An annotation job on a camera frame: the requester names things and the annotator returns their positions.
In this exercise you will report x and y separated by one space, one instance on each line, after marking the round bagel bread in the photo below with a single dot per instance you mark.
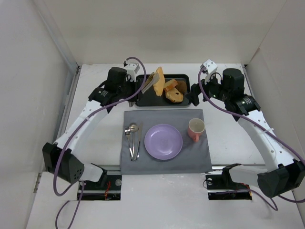
174 95

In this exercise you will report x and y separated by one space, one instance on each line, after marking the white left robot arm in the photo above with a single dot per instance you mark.
61 158

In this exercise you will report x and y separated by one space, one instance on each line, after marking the pink mug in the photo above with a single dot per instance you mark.
195 129

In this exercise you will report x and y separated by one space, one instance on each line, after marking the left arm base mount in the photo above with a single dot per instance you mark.
109 191

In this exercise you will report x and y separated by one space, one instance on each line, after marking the dark brown bread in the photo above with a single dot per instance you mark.
182 87

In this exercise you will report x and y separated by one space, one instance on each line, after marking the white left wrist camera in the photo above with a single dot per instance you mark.
132 70

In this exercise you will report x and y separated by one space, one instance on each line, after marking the metal tongs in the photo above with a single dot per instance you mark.
149 82

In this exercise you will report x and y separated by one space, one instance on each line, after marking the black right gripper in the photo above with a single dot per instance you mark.
196 93

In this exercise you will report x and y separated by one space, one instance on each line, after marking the purple plate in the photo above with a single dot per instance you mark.
163 142

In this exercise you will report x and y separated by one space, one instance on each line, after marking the silver knife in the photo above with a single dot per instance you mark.
139 141

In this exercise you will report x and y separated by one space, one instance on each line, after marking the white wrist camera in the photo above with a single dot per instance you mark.
208 68
132 70

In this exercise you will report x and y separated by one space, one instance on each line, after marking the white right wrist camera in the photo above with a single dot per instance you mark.
208 68

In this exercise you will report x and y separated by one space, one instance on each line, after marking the grey cloth placemat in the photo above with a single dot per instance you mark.
193 157

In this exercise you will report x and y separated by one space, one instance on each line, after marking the long golden bread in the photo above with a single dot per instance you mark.
159 81

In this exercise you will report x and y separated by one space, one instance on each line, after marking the silver fork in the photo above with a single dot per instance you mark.
128 135

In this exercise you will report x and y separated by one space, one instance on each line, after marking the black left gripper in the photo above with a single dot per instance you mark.
131 90

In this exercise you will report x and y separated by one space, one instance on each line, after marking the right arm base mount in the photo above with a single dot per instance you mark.
220 189

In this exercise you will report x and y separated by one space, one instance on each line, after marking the silver spoon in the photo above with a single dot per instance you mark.
133 128

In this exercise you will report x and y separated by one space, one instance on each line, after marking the orange bread slice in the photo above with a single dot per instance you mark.
170 85

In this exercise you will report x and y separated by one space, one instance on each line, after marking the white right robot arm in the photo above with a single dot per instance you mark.
284 167

